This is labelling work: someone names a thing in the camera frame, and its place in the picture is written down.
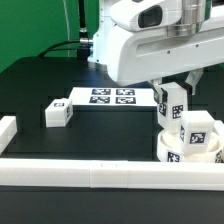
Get white left fence bar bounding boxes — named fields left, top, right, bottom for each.
left=0, top=116, right=17, bottom=155

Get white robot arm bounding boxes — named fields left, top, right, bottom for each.
left=88, top=0, right=224, bottom=103

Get white front fence bar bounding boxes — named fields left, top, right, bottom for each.
left=0, top=158, right=224, bottom=191

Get black base cables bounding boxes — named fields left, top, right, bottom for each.
left=38, top=0, right=94, bottom=61

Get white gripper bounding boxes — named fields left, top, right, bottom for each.
left=107, top=15, right=224, bottom=104

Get white marker sheet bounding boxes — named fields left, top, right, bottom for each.
left=69, top=87, right=157, bottom=107

